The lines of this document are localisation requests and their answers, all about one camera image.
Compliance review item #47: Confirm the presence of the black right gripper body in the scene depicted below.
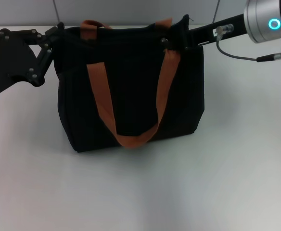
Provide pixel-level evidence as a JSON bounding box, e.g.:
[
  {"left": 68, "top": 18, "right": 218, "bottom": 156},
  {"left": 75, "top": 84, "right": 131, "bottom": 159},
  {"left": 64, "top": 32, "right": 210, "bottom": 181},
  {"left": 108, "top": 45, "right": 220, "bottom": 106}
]
[{"left": 186, "top": 13, "right": 249, "bottom": 49}]

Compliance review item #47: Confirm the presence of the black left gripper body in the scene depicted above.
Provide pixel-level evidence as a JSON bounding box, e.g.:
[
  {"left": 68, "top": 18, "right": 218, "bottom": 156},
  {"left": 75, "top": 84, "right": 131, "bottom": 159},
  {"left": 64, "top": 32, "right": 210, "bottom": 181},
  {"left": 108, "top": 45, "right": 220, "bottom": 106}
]
[{"left": 0, "top": 28, "right": 47, "bottom": 102}]

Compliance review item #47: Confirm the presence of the black bag with brown handles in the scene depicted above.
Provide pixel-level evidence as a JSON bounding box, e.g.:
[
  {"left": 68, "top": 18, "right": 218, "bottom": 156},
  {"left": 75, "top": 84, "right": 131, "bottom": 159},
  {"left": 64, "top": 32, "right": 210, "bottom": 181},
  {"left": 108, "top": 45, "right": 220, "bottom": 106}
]
[{"left": 53, "top": 14, "right": 206, "bottom": 154}]

